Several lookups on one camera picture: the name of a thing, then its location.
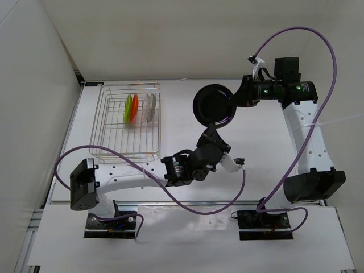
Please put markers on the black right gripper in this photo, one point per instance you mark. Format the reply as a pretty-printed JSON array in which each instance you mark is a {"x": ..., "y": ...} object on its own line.
[{"x": 244, "y": 96}]

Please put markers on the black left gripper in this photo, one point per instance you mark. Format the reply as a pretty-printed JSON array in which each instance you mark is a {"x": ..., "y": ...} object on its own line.
[{"x": 211, "y": 135}]

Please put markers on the black plate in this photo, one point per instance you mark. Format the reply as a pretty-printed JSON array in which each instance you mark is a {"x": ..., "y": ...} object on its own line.
[{"x": 211, "y": 106}]

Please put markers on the orange plate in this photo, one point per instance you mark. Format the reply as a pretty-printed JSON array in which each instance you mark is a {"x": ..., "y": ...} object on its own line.
[{"x": 134, "y": 108}]

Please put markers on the green plate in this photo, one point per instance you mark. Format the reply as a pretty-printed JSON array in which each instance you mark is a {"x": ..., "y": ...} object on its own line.
[{"x": 128, "y": 109}]

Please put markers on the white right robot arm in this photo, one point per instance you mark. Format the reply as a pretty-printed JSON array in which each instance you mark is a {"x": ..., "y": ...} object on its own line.
[{"x": 312, "y": 175}]

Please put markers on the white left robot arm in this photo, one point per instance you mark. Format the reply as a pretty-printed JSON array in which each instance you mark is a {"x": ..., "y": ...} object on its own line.
[{"x": 90, "y": 182}]

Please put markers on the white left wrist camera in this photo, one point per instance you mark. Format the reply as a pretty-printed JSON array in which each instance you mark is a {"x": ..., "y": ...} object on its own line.
[{"x": 232, "y": 165}]

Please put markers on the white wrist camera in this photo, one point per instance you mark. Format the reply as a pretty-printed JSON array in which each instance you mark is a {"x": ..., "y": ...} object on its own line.
[
  {"x": 232, "y": 165},
  {"x": 257, "y": 62}
]

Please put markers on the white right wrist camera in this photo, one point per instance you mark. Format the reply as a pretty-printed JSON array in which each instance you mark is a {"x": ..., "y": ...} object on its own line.
[{"x": 257, "y": 62}]

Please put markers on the chrome wire dish rack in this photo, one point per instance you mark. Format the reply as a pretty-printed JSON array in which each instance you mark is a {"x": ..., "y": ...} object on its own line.
[{"x": 137, "y": 141}]

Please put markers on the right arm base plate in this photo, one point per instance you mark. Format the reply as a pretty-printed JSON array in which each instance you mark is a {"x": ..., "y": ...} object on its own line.
[{"x": 254, "y": 226}]

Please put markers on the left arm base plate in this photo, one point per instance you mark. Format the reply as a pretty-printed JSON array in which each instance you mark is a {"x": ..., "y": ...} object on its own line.
[{"x": 124, "y": 228}]

